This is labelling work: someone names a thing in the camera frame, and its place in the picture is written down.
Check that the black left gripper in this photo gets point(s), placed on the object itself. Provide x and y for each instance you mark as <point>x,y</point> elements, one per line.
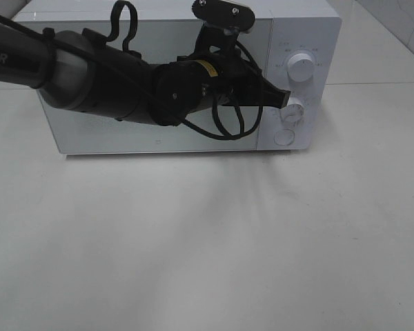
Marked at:
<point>225,78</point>

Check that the white timer knob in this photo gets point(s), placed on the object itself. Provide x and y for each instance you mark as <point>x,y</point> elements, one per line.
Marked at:
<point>293,111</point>

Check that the round white door button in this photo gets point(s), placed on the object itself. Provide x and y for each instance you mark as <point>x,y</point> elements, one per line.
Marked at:
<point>284,137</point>

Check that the white microwave door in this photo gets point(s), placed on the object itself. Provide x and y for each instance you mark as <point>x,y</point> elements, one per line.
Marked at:
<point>158,42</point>

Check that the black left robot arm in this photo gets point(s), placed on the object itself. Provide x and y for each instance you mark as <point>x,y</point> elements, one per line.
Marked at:
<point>97,74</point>

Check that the upper white power knob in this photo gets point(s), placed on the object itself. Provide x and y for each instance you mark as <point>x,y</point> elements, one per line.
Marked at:
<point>300,66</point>

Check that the white microwave oven body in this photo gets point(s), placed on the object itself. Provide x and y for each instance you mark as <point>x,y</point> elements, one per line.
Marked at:
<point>312,26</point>

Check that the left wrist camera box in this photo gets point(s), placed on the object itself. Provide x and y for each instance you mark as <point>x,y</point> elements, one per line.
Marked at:
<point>226,15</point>

